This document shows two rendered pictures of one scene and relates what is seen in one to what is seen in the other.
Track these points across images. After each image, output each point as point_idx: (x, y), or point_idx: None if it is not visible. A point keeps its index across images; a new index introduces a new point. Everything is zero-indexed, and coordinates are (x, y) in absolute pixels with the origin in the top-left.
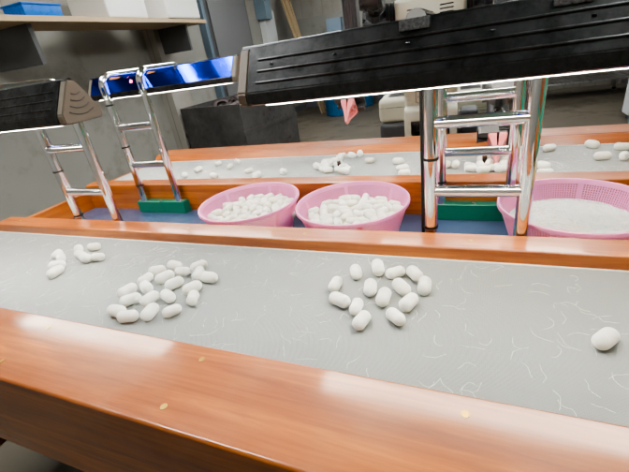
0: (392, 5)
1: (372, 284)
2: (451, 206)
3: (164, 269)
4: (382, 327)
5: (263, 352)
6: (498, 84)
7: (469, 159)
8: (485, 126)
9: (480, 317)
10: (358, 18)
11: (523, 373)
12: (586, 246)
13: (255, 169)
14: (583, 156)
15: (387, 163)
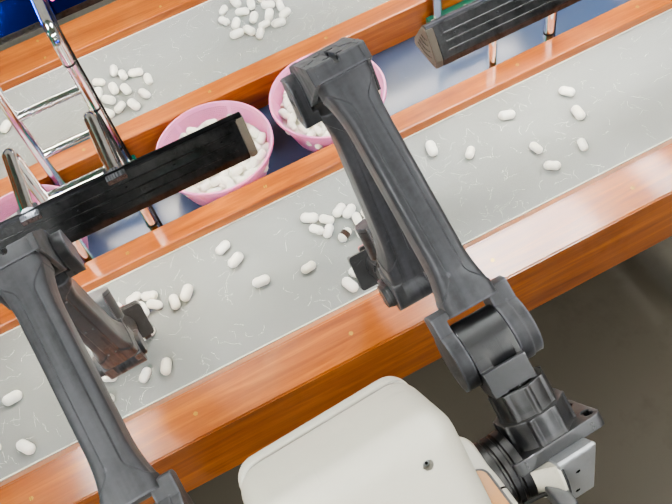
0: (479, 444)
1: (122, 86)
2: None
3: (279, 15)
4: (104, 78)
5: (149, 34)
6: (97, 292)
7: (171, 340)
8: (129, 306)
9: (61, 112)
10: (363, 211)
11: (35, 97)
12: None
13: (481, 170)
14: (35, 404)
15: (279, 280)
